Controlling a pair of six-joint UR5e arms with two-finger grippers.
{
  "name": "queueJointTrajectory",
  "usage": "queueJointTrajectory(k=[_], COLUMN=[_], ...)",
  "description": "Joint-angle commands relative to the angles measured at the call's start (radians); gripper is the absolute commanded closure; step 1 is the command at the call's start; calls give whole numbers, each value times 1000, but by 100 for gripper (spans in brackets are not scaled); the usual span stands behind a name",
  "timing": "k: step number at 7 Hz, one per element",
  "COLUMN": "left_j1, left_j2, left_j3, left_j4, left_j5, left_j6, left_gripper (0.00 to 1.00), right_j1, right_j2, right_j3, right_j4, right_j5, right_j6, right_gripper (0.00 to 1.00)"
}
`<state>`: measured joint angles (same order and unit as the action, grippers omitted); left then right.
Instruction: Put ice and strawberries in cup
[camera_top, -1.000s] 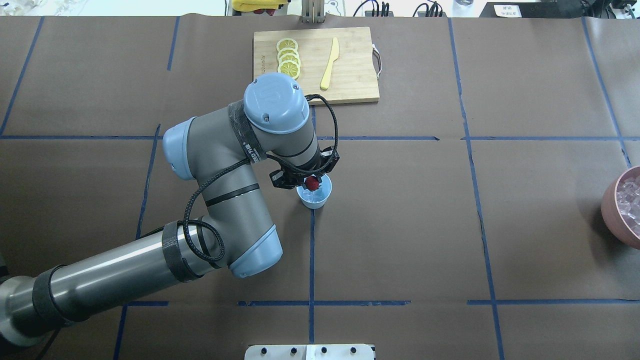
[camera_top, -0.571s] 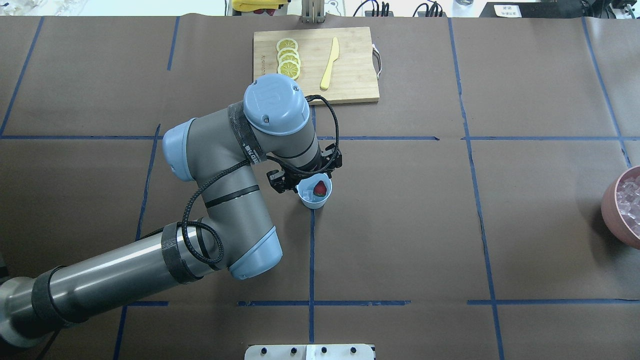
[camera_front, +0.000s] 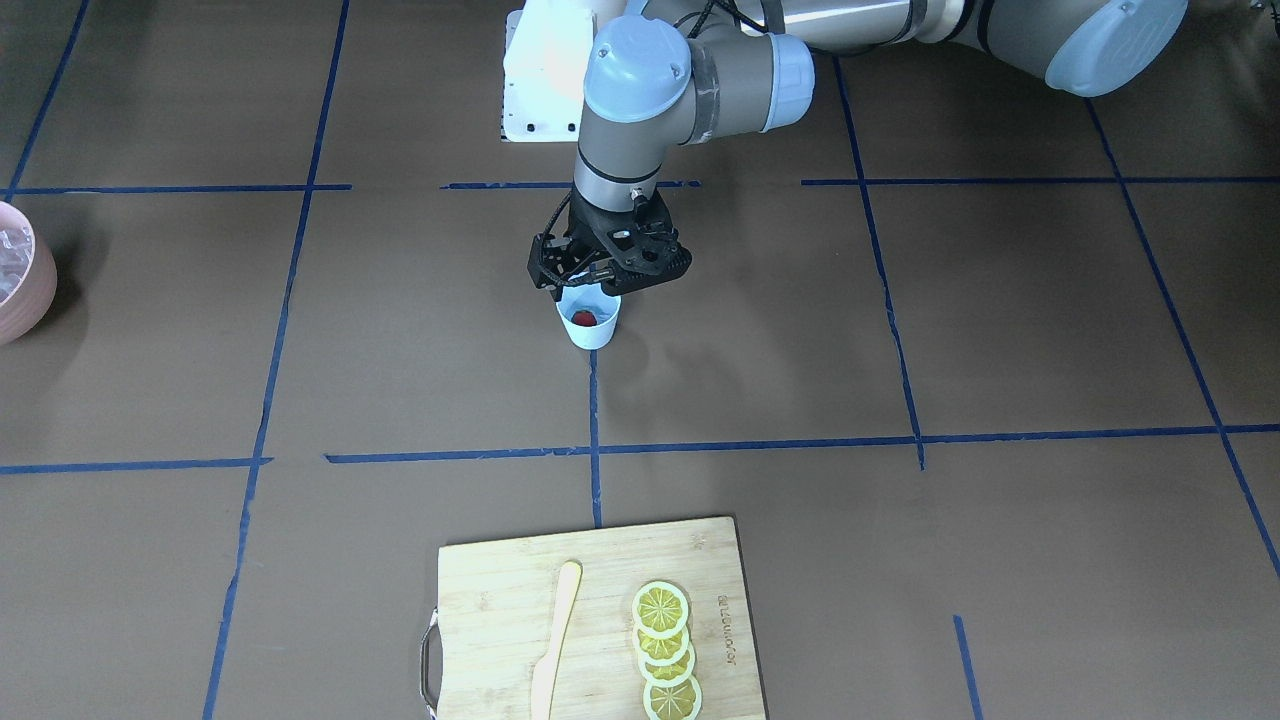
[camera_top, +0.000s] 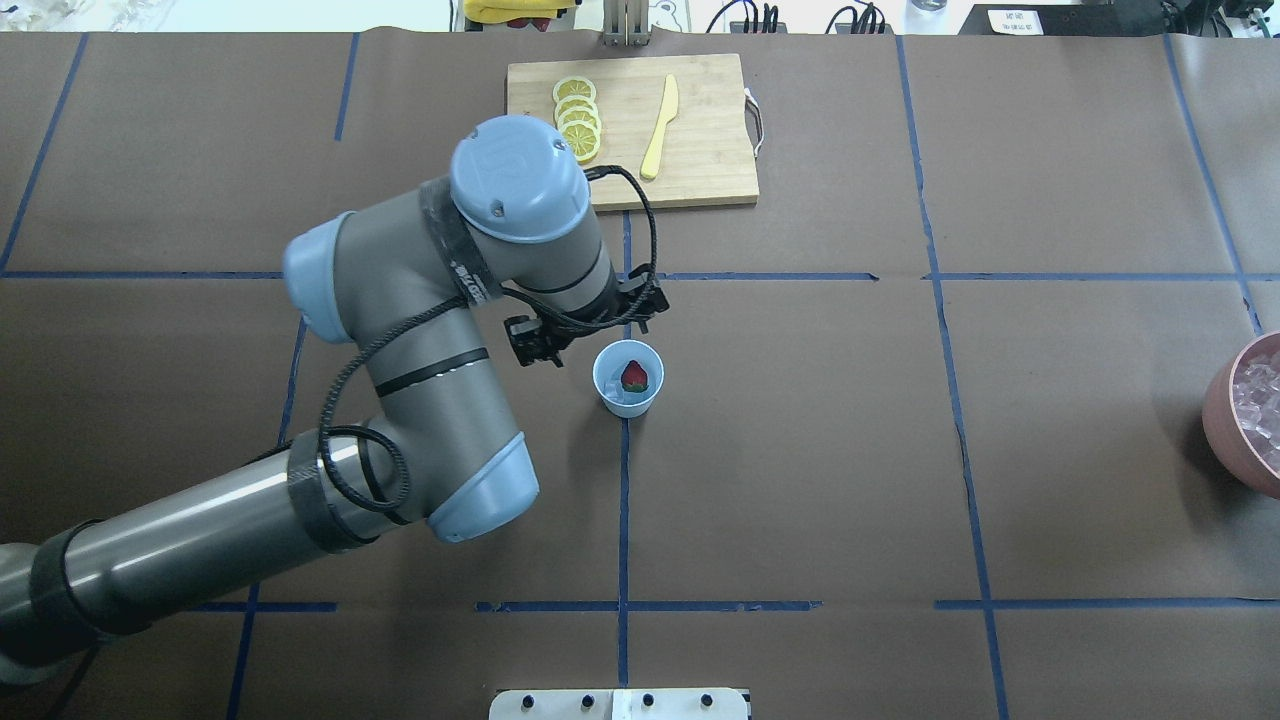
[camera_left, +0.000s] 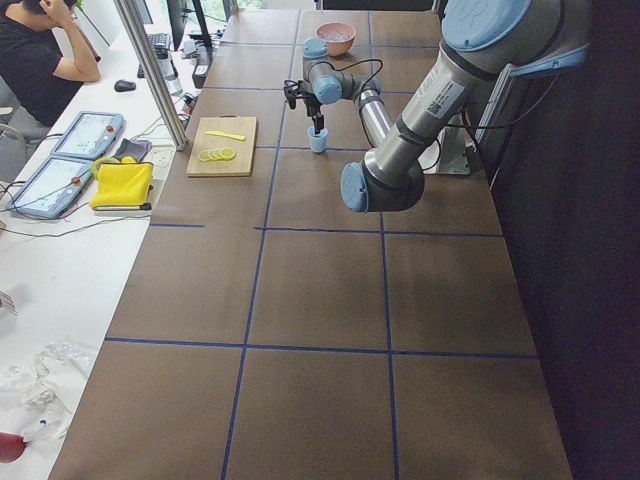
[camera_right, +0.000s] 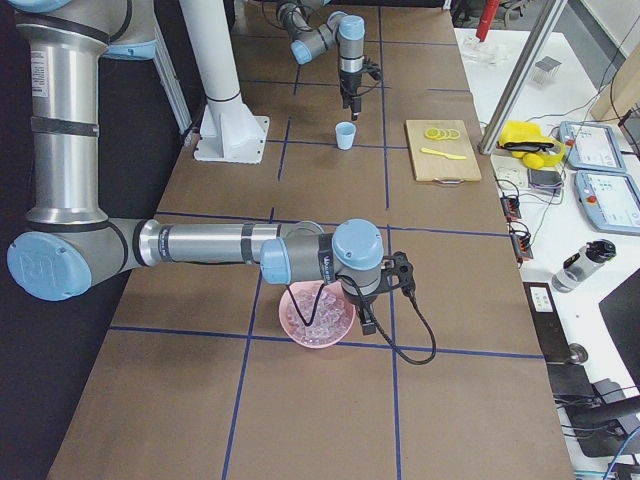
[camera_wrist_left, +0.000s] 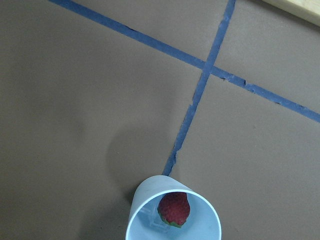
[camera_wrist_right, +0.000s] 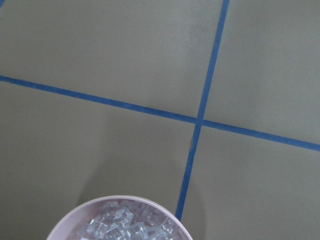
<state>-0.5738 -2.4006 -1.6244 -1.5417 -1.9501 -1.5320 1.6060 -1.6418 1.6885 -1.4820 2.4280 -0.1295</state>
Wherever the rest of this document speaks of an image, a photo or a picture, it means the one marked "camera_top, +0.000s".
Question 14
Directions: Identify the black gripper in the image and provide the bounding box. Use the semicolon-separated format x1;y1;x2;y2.
596;281;669;334

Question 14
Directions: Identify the red strawberry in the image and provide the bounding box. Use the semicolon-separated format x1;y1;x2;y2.
620;360;649;395

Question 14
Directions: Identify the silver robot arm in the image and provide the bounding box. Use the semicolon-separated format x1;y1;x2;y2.
1;115;668;694

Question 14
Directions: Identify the light blue cup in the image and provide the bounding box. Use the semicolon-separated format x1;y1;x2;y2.
591;340;666;420

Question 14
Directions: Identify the clear ice cubes pile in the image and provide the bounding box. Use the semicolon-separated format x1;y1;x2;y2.
1231;354;1279;473

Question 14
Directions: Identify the yellow plastic knife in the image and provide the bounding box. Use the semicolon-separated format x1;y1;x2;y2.
640;74;680;181

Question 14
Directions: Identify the wooden cutting board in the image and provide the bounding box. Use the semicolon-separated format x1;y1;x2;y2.
506;53;760;209

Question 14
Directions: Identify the yellow cloth bag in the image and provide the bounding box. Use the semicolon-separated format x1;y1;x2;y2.
462;0;581;26

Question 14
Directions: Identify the pink bowl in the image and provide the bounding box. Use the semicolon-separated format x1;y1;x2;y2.
1202;332;1279;498

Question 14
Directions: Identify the crumpled plastic wrap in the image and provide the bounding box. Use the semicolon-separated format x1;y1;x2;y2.
1;1;175;33

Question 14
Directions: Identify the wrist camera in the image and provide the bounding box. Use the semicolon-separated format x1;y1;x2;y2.
503;313;575;368

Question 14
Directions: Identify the aluminium frame post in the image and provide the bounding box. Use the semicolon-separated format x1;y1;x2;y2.
602;0;652;47

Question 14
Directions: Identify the white pedestal column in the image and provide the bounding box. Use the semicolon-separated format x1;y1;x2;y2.
488;687;753;719

